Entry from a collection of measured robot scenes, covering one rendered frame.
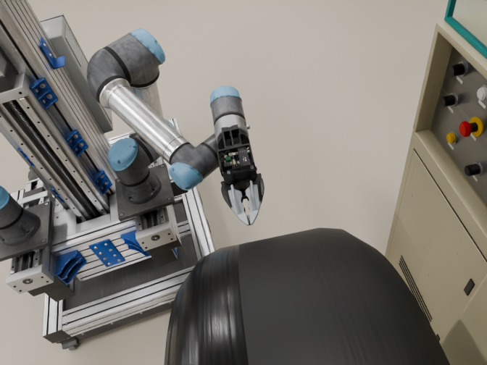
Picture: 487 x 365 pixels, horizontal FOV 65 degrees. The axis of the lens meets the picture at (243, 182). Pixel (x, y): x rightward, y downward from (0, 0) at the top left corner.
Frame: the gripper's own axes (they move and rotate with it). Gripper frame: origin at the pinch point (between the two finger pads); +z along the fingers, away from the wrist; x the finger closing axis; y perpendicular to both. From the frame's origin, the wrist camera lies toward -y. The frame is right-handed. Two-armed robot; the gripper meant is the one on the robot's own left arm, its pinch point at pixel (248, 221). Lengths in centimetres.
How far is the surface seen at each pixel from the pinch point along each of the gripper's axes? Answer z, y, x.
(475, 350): 31.4, 10.1, 25.8
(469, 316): 27.9, 13.1, 25.8
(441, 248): -7, -56, 57
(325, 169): -100, -133, 47
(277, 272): 21.3, 24.3, 3.0
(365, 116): -140, -138, 87
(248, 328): 27.5, 27.3, -1.0
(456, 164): -23, -33, 62
